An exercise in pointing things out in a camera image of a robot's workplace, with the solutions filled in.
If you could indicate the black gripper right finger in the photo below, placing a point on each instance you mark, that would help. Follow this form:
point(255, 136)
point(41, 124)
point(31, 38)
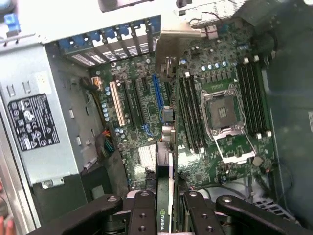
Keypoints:
point(244, 213)

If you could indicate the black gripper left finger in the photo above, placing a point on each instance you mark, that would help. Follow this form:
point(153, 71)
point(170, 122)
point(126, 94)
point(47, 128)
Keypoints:
point(80, 215)

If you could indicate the black RAM slot bank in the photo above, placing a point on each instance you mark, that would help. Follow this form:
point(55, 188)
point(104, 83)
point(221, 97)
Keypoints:
point(252, 98)
point(193, 110)

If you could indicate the white expansion slot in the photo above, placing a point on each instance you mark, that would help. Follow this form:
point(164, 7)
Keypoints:
point(117, 105)

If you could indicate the black expansion slot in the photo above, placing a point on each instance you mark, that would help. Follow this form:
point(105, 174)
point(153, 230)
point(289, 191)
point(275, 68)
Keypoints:
point(138, 100)
point(128, 102)

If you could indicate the blue expansion slot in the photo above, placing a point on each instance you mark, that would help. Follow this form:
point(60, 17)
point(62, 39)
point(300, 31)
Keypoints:
point(157, 93)

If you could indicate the person's hand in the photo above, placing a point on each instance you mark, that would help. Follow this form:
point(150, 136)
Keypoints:
point(6, 227)

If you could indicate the metal socket cover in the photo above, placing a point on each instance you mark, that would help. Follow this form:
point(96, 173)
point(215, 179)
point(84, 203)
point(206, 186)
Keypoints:
point(240, 161)

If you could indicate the round coin cell battery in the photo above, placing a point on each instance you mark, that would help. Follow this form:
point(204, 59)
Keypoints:
point(257, 161)

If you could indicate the green motherboard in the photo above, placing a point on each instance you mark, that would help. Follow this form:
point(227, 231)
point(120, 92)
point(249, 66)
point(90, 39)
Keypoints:
point(195, 171)

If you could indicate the grey power supply unit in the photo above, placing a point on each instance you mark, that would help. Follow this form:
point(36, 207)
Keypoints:
point(49, 159)

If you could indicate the silver chipset heatsink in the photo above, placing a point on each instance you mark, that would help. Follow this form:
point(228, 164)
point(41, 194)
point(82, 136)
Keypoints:
point(146, 156)

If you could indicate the CPU socket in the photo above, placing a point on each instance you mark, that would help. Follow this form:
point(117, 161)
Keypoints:
point(221, 112)

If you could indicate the blue card retainer bar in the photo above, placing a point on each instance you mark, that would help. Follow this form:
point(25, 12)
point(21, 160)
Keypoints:
point(64, 45)

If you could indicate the open dark PC case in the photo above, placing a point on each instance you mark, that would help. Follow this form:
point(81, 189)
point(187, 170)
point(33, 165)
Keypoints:
point(73, 14)

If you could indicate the blue case latch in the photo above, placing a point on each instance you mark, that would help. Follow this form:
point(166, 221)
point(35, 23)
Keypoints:
point(11, 23)

